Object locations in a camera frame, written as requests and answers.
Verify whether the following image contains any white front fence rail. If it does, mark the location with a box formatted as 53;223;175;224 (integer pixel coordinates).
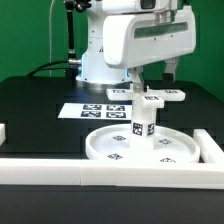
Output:
0;158;224;189

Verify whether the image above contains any white right fence rail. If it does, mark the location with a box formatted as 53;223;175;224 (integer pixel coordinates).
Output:
193;129;224;165

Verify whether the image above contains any white round table top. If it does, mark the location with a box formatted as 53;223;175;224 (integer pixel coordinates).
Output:
85;124;200;163

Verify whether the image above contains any white marker sheet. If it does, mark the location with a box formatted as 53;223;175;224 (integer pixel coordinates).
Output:
58;103;132;120

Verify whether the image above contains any black cable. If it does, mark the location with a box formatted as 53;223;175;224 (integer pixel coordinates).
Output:
27;59;82;78

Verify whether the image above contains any black camera stand pole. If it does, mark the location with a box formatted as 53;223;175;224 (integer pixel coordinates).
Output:
63;0;92;64

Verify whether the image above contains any white fence rail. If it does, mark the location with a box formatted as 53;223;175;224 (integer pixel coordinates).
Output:
193;129;224;165
0;158;224;189

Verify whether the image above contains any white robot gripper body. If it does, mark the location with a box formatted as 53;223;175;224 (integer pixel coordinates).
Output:
103;6;196;69

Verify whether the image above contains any white left fence piece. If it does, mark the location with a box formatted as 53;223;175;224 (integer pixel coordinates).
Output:
0;123;6;146

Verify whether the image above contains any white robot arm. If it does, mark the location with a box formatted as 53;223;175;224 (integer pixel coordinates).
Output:
77;0;196;91

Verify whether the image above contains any white cross-shaped table base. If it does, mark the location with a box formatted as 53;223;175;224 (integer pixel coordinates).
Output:
106;89;186;108

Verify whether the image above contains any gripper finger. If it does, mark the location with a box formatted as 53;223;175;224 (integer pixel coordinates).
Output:
162;57;179;83
128;66;144;93

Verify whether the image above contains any white hanging cable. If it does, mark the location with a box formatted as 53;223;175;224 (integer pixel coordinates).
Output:
48;0;58;78

